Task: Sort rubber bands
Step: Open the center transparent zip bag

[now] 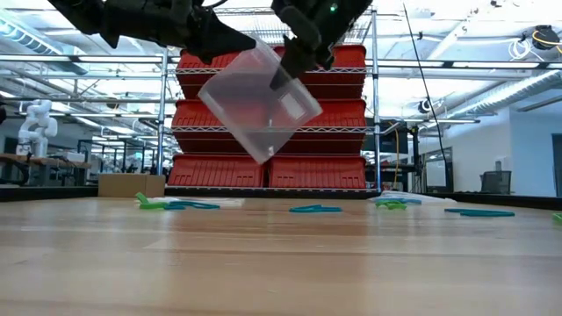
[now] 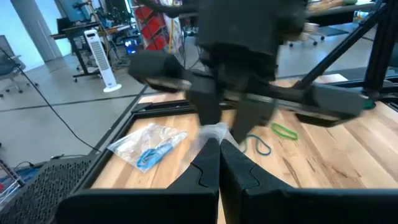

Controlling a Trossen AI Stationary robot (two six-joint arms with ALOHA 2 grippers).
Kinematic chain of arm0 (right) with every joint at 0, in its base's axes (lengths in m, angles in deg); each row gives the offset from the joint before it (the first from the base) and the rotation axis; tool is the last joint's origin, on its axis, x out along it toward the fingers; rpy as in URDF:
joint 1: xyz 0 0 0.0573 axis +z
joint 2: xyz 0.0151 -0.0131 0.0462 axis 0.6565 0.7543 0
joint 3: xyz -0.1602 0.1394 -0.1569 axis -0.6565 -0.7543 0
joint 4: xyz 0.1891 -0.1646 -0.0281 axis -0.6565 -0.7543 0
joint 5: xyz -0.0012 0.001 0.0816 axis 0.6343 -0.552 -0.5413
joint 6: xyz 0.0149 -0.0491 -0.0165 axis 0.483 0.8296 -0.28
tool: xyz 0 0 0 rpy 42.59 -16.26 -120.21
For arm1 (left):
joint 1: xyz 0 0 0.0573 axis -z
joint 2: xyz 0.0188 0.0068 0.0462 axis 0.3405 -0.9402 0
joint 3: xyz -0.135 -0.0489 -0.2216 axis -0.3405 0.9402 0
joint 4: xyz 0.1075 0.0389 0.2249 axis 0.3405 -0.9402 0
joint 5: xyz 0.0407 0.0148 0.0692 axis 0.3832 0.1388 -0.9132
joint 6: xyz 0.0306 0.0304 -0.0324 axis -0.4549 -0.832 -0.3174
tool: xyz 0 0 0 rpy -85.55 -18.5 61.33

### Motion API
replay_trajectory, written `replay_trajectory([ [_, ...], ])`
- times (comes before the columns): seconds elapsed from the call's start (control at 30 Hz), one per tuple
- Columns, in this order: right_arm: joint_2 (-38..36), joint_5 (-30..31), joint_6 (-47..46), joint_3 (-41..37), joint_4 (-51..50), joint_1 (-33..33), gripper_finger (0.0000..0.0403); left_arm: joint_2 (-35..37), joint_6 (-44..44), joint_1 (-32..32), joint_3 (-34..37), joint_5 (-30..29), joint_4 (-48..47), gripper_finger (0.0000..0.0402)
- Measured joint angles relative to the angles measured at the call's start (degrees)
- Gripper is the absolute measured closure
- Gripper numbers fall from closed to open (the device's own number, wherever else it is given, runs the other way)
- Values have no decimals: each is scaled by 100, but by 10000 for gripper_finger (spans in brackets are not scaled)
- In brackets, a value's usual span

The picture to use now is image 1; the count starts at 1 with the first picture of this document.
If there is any grey door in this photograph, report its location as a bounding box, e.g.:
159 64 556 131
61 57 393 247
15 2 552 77
551 133 562 198

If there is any black ceiling cable reel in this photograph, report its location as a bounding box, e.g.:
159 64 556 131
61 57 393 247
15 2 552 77
530 24 562 52

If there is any chrome wire shelf rack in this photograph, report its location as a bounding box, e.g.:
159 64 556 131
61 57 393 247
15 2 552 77
155 4 382 194

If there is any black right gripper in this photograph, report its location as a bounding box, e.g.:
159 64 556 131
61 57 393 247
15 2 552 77
268 0 375 92

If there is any black hanging cable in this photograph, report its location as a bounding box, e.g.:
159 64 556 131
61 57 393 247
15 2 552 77
402 3 455 192

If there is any teal rubber band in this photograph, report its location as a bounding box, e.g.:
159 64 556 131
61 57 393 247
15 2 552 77
443 207 516 219
164 200 221 212
287 204 343 215

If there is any grey mesh office chair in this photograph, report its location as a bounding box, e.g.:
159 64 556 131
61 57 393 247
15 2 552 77
479 169 514 196

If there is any white coiled cable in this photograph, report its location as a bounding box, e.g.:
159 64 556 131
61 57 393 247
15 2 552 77
508 38 533 61

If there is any black framed glass panel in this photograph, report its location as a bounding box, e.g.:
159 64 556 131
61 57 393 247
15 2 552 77
421 147 454 193

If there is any small cardboard box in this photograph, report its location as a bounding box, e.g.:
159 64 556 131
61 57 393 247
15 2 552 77
97 173 167 198

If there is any clear plastic zip bag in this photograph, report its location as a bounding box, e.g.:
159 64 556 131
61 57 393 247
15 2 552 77
371 190 458 206
197 38 324 166

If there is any black curved hose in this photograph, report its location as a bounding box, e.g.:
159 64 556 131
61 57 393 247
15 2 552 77
0 155 38 188

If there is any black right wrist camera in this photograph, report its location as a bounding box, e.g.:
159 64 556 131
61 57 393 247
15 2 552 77
270 0 323 50

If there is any blue rubber band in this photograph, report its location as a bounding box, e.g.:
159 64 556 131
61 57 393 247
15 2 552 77
376 197 423 206

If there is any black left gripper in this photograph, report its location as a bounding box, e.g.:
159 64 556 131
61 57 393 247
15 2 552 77
99 0 258 65

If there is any black aluminium table frame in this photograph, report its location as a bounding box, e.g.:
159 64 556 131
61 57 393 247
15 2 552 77
0 185 562 211

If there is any wood top rolling workbench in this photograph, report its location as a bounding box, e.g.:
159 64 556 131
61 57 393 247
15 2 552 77
0 152 93 188

